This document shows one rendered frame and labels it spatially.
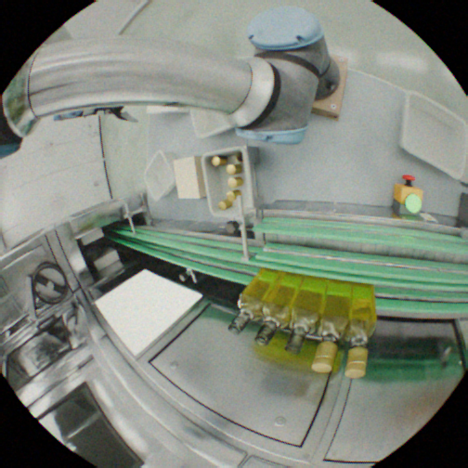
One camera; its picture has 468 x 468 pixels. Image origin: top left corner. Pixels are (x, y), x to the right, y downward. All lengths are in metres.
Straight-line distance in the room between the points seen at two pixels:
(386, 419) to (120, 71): 0.68
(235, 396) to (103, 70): 0.52
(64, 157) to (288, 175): 3.80
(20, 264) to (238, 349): 1.06
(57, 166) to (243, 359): 3.88
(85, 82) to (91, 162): 3.81
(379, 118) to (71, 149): 4.07
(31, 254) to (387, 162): 1.46
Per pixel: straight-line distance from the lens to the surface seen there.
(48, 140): 4.06
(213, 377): 0.45
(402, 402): 0.55
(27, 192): 3.88
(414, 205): 0.50
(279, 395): 0.42
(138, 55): 0.19
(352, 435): 0.48
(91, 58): 0.19
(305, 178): 0.56
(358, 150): 0.55
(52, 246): 1.06
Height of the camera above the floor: 1.30
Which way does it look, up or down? 49 degrees down
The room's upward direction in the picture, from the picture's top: 127 degrees counter-clockwise
